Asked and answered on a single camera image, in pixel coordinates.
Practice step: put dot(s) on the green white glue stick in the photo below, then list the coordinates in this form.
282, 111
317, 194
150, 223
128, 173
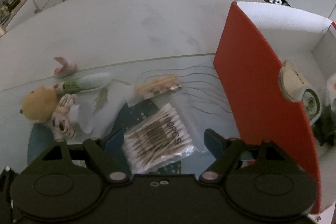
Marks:
87, 83

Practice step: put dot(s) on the red cardboard shoe box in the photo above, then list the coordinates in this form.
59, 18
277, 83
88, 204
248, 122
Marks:
256, 41

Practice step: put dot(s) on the striped cat face plush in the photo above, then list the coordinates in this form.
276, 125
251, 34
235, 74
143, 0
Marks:
71, 117

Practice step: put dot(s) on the cotton swabs bag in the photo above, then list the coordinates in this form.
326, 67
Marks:
159, 140

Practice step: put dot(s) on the white drawer sideboard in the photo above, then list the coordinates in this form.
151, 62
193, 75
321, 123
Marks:
25, 10

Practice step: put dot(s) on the white shoe pair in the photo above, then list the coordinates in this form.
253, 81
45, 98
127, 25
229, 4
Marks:
277, 2

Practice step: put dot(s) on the yellow plush toy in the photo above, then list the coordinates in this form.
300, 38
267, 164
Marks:
39, 104

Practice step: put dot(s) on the dark speckled pouch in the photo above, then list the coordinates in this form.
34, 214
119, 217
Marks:
324, 127

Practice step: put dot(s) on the red white small tube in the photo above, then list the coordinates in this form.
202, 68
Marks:
66, 68

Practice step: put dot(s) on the bagged toothpicks pack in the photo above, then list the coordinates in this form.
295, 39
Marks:
156, 87

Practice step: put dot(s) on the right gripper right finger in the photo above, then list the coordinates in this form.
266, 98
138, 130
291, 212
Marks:
229, 154

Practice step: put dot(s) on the white grey wipes packet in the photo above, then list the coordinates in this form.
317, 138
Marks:
330, 92

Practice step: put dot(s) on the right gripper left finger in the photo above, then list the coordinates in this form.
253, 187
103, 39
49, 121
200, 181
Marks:
99, 162

